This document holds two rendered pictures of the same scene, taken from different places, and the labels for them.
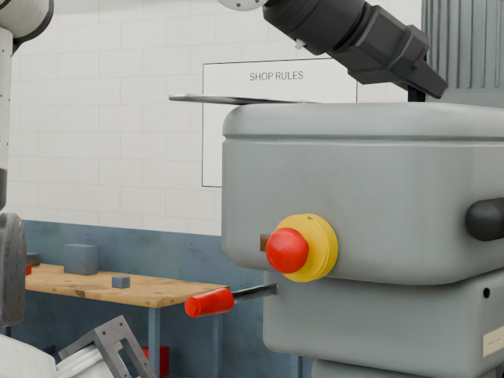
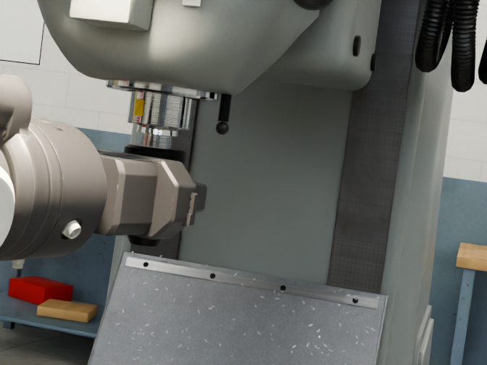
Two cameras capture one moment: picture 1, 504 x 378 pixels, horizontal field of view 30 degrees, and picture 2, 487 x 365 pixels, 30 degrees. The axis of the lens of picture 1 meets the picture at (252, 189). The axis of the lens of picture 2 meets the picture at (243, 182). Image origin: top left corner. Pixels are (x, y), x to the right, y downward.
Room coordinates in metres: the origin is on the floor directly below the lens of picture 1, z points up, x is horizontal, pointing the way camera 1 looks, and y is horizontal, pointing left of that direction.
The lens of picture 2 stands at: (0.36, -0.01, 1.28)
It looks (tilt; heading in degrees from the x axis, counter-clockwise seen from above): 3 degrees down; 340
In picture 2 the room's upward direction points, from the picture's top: 7 degrees clockwise
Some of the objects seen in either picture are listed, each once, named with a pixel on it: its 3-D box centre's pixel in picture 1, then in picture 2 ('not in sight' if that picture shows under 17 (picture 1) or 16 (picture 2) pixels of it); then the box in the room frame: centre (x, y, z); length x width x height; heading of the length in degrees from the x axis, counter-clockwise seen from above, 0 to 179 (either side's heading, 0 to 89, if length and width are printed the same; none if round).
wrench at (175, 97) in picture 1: (250, 101); not in sight; (0.95, 0.00, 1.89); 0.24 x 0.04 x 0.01; 147
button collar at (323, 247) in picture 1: (304, 247); not in sight; (0.83, -0.05, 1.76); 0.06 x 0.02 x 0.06; 56
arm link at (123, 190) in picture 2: not in sight; (71, 193); (0.97, -0.11, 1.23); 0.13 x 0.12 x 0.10; 41
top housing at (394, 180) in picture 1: (419, 183); not in sight; (1.04, -0.19, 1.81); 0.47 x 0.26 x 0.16; 146
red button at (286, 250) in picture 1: (289, 250); not in sight; (0.82, -0.03, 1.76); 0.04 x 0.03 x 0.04; 56
